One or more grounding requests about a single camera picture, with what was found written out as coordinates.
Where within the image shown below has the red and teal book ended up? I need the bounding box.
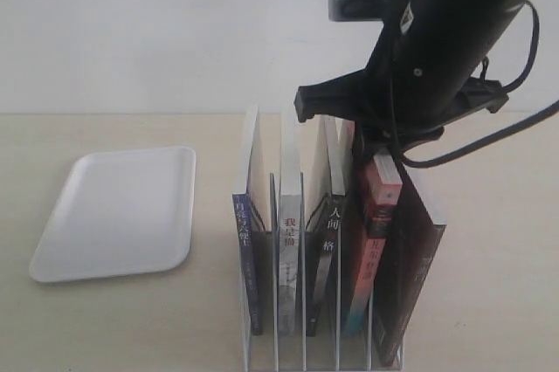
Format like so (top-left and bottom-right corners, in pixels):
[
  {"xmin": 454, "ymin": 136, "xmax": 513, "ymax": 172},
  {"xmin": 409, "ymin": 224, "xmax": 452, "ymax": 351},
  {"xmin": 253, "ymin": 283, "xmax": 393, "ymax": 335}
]
[{"xmin": 338, "ymin": 120, "xmax": 404, "ymax": 339}]

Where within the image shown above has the black cable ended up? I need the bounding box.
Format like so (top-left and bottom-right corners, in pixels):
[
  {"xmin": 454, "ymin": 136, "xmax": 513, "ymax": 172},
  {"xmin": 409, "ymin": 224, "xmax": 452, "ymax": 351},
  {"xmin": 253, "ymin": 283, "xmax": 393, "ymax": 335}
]
[{"xmin": 383, "ymin": 0, "xmax": 559, "ymax": 171}]

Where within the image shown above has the white wire book rack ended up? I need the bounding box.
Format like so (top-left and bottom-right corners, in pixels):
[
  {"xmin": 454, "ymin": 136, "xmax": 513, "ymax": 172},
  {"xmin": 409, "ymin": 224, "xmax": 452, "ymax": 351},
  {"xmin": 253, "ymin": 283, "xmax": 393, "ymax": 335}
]
[{"xmin": 238, "ymin": 170, "xmax": 407, "ymax": 372}]

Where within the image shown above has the black spine book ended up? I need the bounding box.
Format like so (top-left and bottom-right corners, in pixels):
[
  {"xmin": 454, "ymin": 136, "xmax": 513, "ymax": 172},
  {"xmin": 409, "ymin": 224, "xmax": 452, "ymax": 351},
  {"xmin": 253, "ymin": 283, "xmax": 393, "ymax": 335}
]
[{"xmin": 305, "ymin": 115, "xmax": 351, "ymax": 337}]

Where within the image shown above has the dark brown gold-print book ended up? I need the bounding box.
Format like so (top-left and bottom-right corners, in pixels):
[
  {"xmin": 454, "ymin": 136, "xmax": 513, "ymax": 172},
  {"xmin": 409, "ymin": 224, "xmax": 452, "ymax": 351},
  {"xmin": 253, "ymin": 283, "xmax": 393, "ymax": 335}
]
[{"xmin": 372, "ymin": 163, "xmax": 447, "ymax": 368}]

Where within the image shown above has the grey white spine book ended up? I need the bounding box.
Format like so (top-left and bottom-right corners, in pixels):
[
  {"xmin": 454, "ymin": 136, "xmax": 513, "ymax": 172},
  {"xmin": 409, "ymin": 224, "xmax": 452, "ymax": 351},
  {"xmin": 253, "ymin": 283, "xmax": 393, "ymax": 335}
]
[{"xmin": 278, "ymin": 111, "xmax": 301, "ymax": 335}]

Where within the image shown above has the white rectangular tray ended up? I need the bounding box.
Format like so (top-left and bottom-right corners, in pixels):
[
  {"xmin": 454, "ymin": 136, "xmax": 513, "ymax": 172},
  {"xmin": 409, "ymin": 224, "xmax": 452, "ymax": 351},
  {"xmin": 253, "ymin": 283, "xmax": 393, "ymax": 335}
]
[{"xmin": 29, "ymin": 146, "xmax": 197, "ymax": 283}]

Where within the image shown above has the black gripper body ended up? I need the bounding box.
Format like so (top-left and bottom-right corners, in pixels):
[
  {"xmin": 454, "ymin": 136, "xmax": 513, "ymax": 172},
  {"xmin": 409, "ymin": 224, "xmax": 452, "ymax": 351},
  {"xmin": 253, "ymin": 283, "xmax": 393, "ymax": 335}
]
[{"xmin": 294, "ymin": 17, "xmax": 507, "ymax": 148}]

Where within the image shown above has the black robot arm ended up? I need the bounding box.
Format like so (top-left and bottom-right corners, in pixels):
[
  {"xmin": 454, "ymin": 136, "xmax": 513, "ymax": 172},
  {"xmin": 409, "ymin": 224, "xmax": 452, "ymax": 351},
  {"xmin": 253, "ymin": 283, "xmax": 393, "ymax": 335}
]
[{"xmin": 294, "ymin": 0, "xmax": 540, "ymax": 166}]

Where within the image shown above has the blue moon cover book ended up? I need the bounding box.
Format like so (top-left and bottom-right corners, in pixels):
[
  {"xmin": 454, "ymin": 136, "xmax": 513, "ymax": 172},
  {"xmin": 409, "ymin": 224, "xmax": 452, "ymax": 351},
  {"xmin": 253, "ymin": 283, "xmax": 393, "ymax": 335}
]
[{"xmin": 231, "ymin": 105, "xmax": 268, "ymax": 335}]

